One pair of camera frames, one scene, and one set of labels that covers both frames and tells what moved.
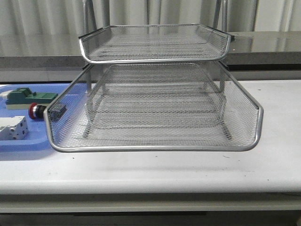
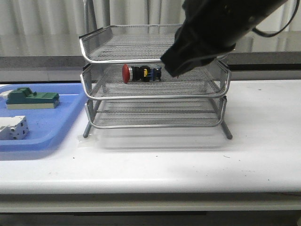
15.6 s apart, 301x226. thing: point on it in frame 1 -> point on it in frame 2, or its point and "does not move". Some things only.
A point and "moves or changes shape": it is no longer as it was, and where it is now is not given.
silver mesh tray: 157,107 moves or changes shape
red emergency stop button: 36,111 -> 142,73
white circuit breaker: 13,128 does not move
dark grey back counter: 249,51 does not move
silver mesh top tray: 154,43 does not move
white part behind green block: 4,94 does not move
